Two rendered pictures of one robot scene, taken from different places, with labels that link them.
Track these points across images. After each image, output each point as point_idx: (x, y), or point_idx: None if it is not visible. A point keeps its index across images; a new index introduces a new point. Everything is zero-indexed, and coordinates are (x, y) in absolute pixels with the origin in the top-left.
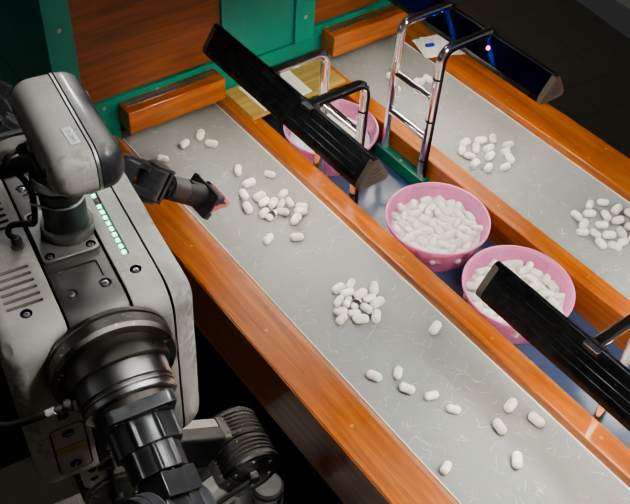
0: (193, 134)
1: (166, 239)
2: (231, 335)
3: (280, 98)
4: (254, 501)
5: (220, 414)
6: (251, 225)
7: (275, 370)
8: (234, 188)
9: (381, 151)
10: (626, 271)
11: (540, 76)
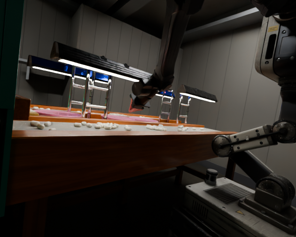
0: (28, 126)
1: (136, 134)
2: (177, 144)
3: (115, 66)
4: (215, 180)
5: (225, 136)
6: (117, 130)
7: (194, 134)
8: (89, 128)
9: None
10: None
11: (106, 76)
